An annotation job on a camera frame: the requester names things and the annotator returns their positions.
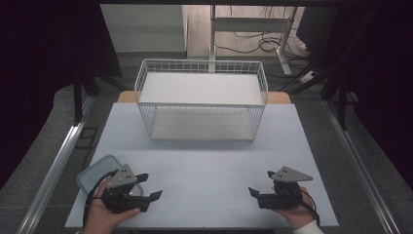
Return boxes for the clear blue-rimmed lunch box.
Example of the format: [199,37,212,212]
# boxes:
[76,154,144,197]

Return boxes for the white power strip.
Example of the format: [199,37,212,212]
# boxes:
[299,70,318,85]

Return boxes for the person's right hand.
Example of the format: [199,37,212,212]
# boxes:
[272,186,317,231]

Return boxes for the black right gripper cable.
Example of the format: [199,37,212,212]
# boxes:
[300,189,321,227]

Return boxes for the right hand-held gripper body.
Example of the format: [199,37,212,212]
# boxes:
[257,166,315,211]

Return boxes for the black stand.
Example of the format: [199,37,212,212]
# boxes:
[71,64,130,128]
[319,64,359,132]

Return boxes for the white metal desk frame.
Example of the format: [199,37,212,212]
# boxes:
[207,4,299,76]

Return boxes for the white sleeve cuff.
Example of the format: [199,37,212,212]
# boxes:
[292,219,325,234]

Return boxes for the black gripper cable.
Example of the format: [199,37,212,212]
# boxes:
[300,189,321,227]
[82,169,120,228]

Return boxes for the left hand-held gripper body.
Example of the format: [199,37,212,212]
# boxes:
[100,164,153,215]

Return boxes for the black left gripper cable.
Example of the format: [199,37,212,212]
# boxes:
[82,169,120,228]

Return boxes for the white wire basket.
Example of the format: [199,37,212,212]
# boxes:
[133,58,270,142]

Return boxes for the aluminium rail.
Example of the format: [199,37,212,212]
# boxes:
[321,98,402,234]
[16,96,95,234]

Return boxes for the white cabinet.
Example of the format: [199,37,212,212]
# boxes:
[99,4,189,54]

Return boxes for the wooden table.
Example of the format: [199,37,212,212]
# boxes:
[116,90,292,105]

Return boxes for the person's left hand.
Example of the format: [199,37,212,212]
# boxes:
[82,179,141,234]

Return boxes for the black floor cables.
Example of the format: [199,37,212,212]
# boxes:
[213,4,325,92]

